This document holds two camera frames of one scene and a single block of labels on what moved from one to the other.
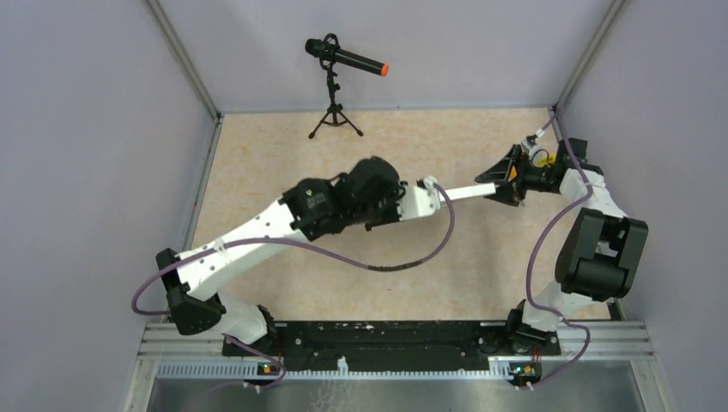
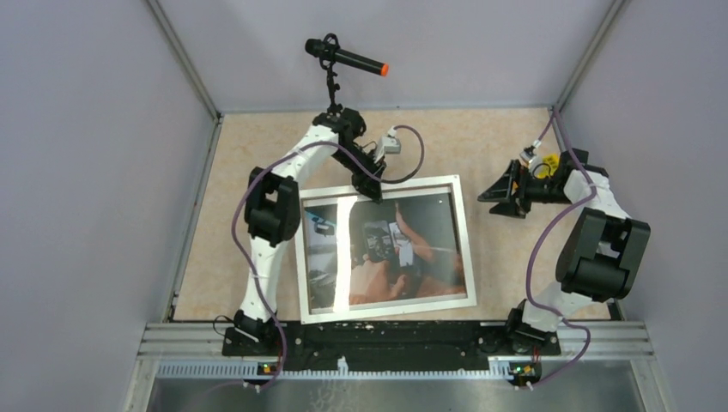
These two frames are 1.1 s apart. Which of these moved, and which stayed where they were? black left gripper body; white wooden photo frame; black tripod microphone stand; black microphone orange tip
Moved: white wooden photo frame; black left gripper body
Stayed: black microphone orange tip; black tripod microphone stand
